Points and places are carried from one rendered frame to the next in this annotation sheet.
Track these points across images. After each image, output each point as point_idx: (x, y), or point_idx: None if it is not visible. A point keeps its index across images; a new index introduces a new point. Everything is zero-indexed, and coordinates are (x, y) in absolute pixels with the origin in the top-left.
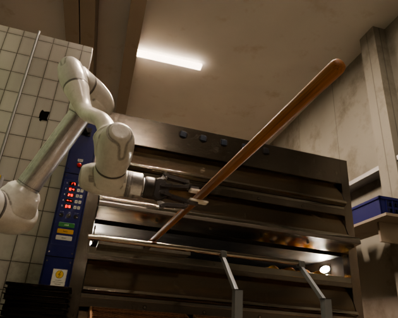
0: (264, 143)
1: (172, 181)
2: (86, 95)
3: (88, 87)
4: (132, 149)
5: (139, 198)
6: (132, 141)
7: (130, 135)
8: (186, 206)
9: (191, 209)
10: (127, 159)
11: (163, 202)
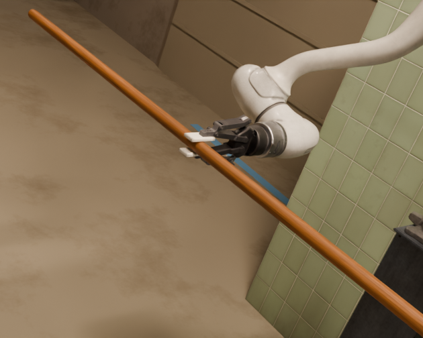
0: (80, 58)
1: (236, 127)
2: (403, 21)
3: (421, 4)
4: (233, 90)
5: (254, 155)
6: (231, 82)
7: (232, 76)
8: (201, 158)
9: (226, 177)
10: (238, 103)
11: (226, 155)
